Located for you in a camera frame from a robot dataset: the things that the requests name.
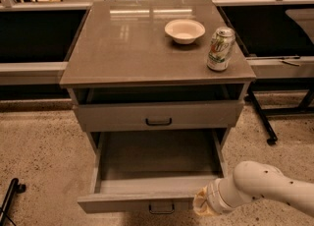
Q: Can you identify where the black stand leg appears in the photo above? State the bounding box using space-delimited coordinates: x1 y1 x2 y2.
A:
247 87 278 145
0 178 26 226

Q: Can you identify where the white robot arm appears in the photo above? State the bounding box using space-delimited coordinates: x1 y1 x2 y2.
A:
193 161 314 216

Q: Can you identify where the grey drawer cabinet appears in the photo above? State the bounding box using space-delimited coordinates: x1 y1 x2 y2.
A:
60 0 255 148

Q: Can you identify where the green white soda can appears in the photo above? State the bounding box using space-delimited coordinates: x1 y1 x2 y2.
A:
207 27 236 72

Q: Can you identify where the grey top drawer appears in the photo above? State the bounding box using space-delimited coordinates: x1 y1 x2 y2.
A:
74 100 243 132

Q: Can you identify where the grey drawer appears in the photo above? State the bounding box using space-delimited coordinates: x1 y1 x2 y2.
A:
74 100 243 132
78 129 227 214

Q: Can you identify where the black stand leg right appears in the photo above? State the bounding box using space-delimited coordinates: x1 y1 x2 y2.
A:
247 87 278 145

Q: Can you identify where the black stand leg left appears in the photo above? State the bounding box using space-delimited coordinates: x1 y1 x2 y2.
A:
0 178 26 226

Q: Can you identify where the white ceramic bowl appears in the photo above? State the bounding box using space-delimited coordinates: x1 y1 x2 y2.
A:
165 19 205 44

